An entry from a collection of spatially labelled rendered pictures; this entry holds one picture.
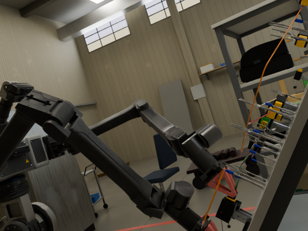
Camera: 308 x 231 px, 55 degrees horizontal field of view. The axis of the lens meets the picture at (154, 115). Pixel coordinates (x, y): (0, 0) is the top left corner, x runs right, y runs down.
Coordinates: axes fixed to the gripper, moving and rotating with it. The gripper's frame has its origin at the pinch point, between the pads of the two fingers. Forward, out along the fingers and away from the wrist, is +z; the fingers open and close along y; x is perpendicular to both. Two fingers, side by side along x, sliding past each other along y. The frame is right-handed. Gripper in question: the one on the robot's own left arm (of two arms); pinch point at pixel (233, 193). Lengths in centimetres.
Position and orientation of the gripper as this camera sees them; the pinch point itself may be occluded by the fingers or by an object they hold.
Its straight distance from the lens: 89.7
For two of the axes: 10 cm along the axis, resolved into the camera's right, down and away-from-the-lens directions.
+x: -6.7, 7.1, 2.2
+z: 6.3, 7.0, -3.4
